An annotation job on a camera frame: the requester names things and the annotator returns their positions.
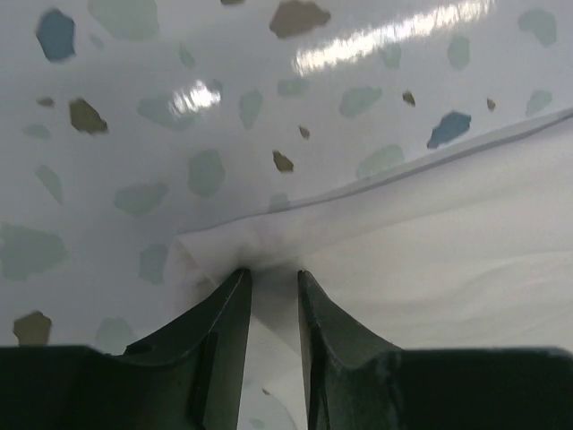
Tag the white t shirt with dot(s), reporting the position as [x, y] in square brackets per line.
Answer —
[476, 252]

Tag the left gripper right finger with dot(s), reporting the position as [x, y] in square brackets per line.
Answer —
[354, 379]

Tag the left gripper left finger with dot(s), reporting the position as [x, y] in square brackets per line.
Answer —
[186, 375]

